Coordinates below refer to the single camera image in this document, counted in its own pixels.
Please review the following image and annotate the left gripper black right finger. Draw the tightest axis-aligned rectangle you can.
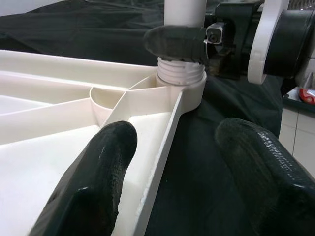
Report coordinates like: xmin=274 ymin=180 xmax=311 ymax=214
xmin=214 ymin=117 xmax=315 ymax=236

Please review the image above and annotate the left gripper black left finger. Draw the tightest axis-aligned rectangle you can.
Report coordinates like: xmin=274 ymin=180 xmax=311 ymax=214
xmin=29 ymin=120 xmax=138 ymax=236

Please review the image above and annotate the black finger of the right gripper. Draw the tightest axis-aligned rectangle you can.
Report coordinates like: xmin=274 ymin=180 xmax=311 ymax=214
xmin=143 ymin=25 xmax=209 ymax=63

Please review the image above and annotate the white plastic table leg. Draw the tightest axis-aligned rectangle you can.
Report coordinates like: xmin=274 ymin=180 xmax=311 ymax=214
xmin=157 ymin=0 xmax=208 ymax=86

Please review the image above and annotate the white plastic table top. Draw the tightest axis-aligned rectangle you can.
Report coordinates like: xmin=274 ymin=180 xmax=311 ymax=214
xmin=0 ymin=49 xmax=208 ymax=236

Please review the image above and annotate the black cloth table cover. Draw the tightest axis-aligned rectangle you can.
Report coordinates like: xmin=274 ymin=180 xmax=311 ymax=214
xmin=0 ymin=0 xmax=315 ymax=236

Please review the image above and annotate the pink stool seat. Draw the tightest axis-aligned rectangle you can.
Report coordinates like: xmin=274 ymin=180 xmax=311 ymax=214
xmin=299 ymin=88 xmax=315 ymax=104

